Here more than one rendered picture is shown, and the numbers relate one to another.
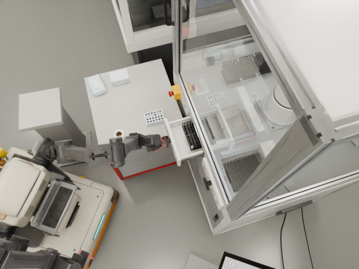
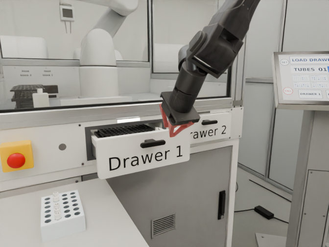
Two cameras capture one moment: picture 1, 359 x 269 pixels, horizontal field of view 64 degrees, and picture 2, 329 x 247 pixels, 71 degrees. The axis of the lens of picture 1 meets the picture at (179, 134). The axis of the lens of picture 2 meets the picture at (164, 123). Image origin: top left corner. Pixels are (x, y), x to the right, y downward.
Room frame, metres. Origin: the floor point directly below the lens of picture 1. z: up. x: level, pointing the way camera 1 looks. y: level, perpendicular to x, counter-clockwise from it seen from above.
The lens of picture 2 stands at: (0.75, 0.68, 1.10)
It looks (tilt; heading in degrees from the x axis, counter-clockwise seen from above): 12 degrees down; 259
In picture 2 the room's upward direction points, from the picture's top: straight up
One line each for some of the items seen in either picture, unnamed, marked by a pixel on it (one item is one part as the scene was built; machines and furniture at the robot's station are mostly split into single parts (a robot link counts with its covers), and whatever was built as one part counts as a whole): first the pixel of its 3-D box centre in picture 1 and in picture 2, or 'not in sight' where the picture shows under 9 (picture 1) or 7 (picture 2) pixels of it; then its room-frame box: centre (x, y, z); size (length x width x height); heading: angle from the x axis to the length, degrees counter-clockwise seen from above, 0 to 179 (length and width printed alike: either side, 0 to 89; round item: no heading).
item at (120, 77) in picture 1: (119, 77); not in sight; (1.22, 0.43, 0.79); 0.13 x 0.09 x 0.05; 107
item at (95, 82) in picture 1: (96, 85); not in sight; (1.15, 0.58, 0.78); 0.15 x 0.10 x 0.04; 28
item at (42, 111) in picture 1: (60, 131); not in sight; (0.98, 0.96, 0.38); 0.30 x 0.30 x 0.76; 13
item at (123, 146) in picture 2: (172, 141); (147, 150); (0.68, 0.04, 0.87); 0.29 x 0.02 x 0.11; 18
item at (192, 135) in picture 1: (203, 133); (125, 135); (0.74, -0.15, 0.87); 0.22 x 0.18 x 0.06; 108
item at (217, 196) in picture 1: (212, 183); (203, 128); (0.43, -0.19, 0.87); 0.29 x 0.02 x 0.11; 18
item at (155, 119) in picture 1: (154, 117); (62, 212); (0.90, 0.17, 0.78); 0.12 x 0.08 x 0.04; 106
